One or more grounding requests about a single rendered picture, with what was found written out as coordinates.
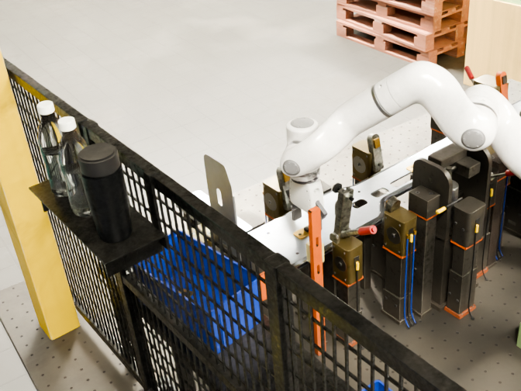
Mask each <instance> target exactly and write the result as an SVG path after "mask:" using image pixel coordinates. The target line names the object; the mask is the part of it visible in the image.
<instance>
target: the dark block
mask: <svg viewBox="0 0 521 391"><path fill-rule="evenodd" d="M439 207H440V194H438V193H436V192H434V191H432V190H430V189H428V188H426V187H424V186H422V185H420V186H418V187H416V188H415V189H413V190H411V191H409V205H408V210H409V211H411V212H413V213H415V214H416V215H417V221H416V251H415V254H414V269H413V284H412V312H413V313H414V314H415V315H417V316H418V317H420V318H422V317H424V316H425V315H427V314H428V313H430V312H431V311H432V310H433V308H432V307H431V294H432V281H433V259H434V247H435V235H436V215H438V214H436V211H437V210H438V209H439Z"/></svg>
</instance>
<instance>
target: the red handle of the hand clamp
mask: <svg viewBox="0 0 521 391"><path fill-rule="evenodd" d="M376 232H377V228H376V226H374V225H372V226H366V227H360V228H359V229H354V230H342V231H341V236H340V237H349V236H355V235H361V236H363V235H368V234H376Z"/></svg>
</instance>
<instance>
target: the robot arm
mask: <svg viewBox="0 0 521 391"><path fill-rule="evenodd" d="M414 104H420V105H421V106H423V107H424V108H425V109H426V111H427V112H428V113H429V114H430V115H431V116H432V118H433V120H434V121H435V123H436V124H437V125H438V127H439V128H440V130H441V131H442V132H443V134H444V135H445V136H446V137H447V138H448V139H449V140H450V141H452V142H453V143H454V144H456V145H457V146H459V147H461V148H463V149H465V150H468V151H481V150H483V149H485V148H486V147H488V146H489V145H491V147H492V148H493V150H494V151H495V153H496V154H497V155H498V157H499V159H500V160H501V161H502V163H503V164H504V165H505V166H506V167H507V168H508V169H509V170H510V171H511V172H512V173H513V174H514V175H516V176H517V177H518V178H520V179H521V117H520V116H519V114H518V112H517V111H516V110H515V109H514V108H513V106H512V105H511V104H510V102H509V101H508V100H507V99H506V98H505V97H504V96H503V95H502V94H501V93H500V92H498V91H497V90H495V89H494V88H492V87H490V86H488V85H473V86H471V87H470V88H468V89H466V90H465V91H464V90H463V89H462V87H461V86H460V84H459V83H458V81H457V80H456V78H455V77H454V76H453V75H452V74H451V73H450V72H449V71H447V70H446V69H444V68H442V67H441V66H439V65H437V64H434V63H431V62H429V61H415V62H412V63H411V64H407V65H406V66H405V67H402V68H400V69H399V70H397V71H396V72H394V73H392V74H390V75H389V76H388V77H386V78H384V79H382V80H380V81H379V82H377V83H376V84H374V85H372V86H371V87H369V88H367V89H366V90H364V91H362V92H361V93H359V94H358V95H356V96H354V97H353V98H352V99H350V100H348V101H346V102H345V103H344V104H342V105H341V106H339V107H338V108H337V109H336V110H335V111H334V112H333V113H332V114H331V115H330V117H329V118H328V119H327V120H326V121H325V122H324V123H323V124H322V125H321V126H320V127H319V124H318V123H317V121H316V120H314V119H312V118H309V117H299V118H295V119H292V120H290V121H289V122H288V123H287V125H286V132H287V145H286V148H285V151H284V152H283V154H282V156H281V160H280V168H281V170H282V172H283V173H284V174H286V175H287V176H290V184H289V189H288V190H286V191H285V192H286V194H287V197H288V201H289V202H290V203H291V205H290V207H291V208H292V220H294V221H296V220H298V219H300V218H301V217H302V210H304V211H305V212H308V210H309V209H311V208H312V207H314V206H318V207H319V208H320V215H321V230H322V220H323V219H324V218H326V216H327V214H328V213H327V211H326V210H325V209H324V198H323V187H322V184H321V181H320V179H319V175H320V166H322V165H323V164H325V163H326V162H328V161H330V160H331V159H332V158H334V157H335V156H337V155H338V154H339V153H340V152H341V151H342V150H343V149H344V148H345V147H346V146H347V145H348V144H349V143H350V142H351V141H352V140H353V139H354V138H355V137H356V136H358V135H359V134H361V133H363V132H364V131H366V130H369V129H370V128H372V127H373V126H376V125H378V124H379V123H381V122H383V121H385V120H387V119H388V118H390V117H392V116H394V115H395V114H397V113H399V112H401V111H402V110H404V109H407V108H408V107H410V106H412V105H414Z"/></svg>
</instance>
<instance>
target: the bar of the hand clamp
mask: <svg viewBox="0 0 521 391"><path fill-rule="evenodd" d="M333 192H334V193H338V196H337V203H336V216H335V223H334V231H333V232H334V233H336V234H337V235H338V237H339V239H340V236H341V231H342V230H349V225H350V215H351V208H352V202H353V201H354V198H353V196H354V189H352V188H351V187H350V186H347V187H346V190H345V189H343V188H342V185H341V184H340V183H339V182H337V183H336V184H335V185H334V186H333Z"/></svg>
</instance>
